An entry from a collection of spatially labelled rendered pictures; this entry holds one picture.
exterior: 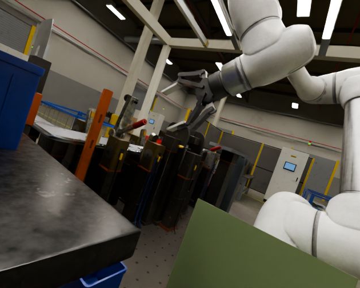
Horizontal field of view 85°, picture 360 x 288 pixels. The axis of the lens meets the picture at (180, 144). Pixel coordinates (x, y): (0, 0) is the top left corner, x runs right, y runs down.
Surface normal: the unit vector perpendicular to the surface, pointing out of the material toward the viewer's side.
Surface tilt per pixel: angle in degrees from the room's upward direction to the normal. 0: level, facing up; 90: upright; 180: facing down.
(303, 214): 48
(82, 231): 0
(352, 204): 72
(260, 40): 96
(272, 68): 131
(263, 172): 90
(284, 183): 90
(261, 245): 90
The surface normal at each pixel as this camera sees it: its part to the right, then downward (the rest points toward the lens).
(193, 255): -0.44, -0.13
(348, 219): -0.59, -0.62
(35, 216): 0.33, -0.94
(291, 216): -0.37, -0.79
